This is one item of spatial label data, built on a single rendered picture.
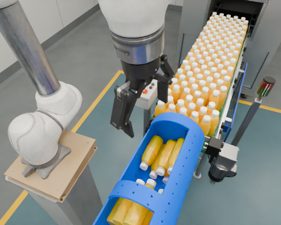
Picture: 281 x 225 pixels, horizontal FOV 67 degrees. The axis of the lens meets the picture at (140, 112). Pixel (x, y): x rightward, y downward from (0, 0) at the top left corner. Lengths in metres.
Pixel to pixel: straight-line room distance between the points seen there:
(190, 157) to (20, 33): 0.80
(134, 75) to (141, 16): 0.12
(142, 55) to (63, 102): 0.71
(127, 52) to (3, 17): 0.56
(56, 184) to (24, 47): 0.60
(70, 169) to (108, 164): 1.24
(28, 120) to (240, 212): 1.90
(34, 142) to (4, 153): 1.81
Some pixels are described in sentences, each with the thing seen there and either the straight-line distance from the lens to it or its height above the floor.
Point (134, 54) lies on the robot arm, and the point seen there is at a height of 1.81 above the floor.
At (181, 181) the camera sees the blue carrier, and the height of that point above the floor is 1.19.
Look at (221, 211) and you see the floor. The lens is 2.22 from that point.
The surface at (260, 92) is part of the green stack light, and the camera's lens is 1.40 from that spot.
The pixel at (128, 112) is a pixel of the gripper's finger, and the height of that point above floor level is 1.66.
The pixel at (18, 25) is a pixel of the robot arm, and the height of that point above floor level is 1.68.
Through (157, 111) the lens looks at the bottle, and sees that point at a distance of 1.32.
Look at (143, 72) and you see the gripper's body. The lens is 0.39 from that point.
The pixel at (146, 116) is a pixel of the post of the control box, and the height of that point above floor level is 0.84.
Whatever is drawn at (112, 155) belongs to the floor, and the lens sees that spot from 2.36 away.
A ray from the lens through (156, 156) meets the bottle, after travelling 1.11.
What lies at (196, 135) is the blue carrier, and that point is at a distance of 1.03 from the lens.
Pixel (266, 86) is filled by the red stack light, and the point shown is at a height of 1.23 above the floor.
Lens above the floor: 1.99
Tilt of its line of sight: 47 degrees down
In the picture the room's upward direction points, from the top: straight up
